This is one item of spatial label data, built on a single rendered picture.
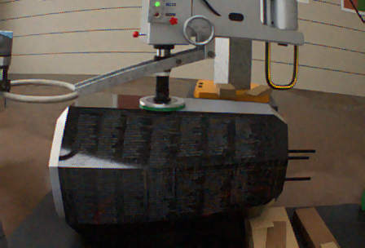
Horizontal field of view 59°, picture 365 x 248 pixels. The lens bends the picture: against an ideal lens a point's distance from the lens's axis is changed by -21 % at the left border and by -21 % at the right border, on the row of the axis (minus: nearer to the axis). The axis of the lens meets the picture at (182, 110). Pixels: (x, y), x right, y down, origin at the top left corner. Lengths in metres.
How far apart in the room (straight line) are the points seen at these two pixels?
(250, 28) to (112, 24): 6.51
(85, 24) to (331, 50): 5.41
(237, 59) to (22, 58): 7.47
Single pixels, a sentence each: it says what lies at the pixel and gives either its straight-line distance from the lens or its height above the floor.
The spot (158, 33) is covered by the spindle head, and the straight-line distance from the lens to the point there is 1.76.
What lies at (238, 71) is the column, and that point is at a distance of 2.62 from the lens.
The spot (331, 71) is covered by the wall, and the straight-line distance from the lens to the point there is 8.05.
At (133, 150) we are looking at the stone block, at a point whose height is 0.67.
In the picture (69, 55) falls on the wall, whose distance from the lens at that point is 8.72.
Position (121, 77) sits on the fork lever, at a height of 0.97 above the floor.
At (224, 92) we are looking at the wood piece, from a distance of 2.38.
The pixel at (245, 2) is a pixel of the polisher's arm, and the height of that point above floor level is 1.36.
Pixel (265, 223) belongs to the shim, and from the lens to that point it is 2.06.
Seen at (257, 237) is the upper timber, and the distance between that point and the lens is 1.95.
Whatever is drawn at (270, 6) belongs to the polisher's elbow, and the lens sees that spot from 2.06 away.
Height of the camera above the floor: 1.25
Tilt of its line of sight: 14 degrees down
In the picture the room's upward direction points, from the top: 2 degrees clockwise
